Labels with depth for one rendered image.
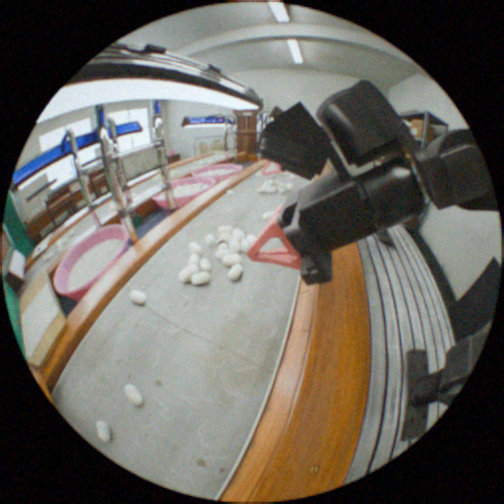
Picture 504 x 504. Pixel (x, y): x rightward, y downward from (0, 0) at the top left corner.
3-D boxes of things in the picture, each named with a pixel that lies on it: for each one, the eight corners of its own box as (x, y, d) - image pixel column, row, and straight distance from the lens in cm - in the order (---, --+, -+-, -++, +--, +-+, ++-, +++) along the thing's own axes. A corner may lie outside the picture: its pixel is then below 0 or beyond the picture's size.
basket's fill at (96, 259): (147, 261, 49) (139, 244, 46) (93, 323, 46) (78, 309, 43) (112, 245, 67) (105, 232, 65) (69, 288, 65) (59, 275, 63)
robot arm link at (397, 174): (338, 166, 14) (406, 133, 16) (340, 172, 20) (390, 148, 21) (373, 244, 15) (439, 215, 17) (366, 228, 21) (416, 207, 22)
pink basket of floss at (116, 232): (145, 240, 60) (135, 215, 56) (137, 307, 41) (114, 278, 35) (87, 259, 72) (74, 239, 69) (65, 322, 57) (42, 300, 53)
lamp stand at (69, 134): (144, 222, 73) (118, 111, 69) (107, 253, 66) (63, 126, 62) (122, 218, 89) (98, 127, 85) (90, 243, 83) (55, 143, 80)
